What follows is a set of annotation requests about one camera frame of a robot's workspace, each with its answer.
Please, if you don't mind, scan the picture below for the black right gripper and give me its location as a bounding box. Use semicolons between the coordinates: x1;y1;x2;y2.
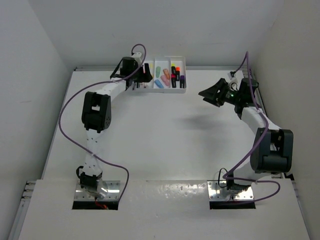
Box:
199;78;242;107

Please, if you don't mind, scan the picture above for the blue eraser case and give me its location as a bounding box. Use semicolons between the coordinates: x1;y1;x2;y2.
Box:
154;79;164;89

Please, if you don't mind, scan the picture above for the green eraser case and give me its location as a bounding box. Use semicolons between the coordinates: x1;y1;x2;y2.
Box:
155;66;161;78

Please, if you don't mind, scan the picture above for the orange eraser case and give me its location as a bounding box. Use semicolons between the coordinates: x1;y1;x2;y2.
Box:
163;68;171;80

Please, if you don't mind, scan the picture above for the pink cap black highlighter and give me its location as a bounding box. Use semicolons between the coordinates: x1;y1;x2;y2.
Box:
171;73;177;89

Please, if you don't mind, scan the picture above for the yellow cap black highlighter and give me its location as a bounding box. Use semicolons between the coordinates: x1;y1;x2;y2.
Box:
171;64;176;75

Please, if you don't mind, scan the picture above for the orange cap highlighter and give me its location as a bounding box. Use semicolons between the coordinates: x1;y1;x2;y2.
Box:
175;66;180;80

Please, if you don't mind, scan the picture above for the purple cap black highlighter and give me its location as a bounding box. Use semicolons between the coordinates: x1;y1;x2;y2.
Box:
179;75;186;89

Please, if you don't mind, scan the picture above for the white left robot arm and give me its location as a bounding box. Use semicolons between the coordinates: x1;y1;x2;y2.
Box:
77;52;152;192

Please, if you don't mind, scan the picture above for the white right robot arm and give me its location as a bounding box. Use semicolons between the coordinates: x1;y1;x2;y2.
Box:
199;78;294;192

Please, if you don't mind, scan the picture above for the white divided organizer tray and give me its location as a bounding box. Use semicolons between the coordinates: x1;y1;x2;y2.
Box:
131;56;187;94

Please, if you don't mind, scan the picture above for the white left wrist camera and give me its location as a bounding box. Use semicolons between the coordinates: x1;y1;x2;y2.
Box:
131;52;143;64

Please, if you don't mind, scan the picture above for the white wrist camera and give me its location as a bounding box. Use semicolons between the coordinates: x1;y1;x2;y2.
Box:
131;52;143;64
227;71;239;86

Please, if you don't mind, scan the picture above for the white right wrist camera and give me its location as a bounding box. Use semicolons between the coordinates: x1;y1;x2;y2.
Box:
227;71;239;86

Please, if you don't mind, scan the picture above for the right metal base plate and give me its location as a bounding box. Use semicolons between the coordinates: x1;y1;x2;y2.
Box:
207;180;254;202

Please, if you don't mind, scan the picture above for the metal base plate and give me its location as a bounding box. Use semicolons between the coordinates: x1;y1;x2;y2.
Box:
207;180;254;202
73;180;121;202

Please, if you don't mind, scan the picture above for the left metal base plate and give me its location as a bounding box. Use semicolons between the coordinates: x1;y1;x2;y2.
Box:
73;180;121;202

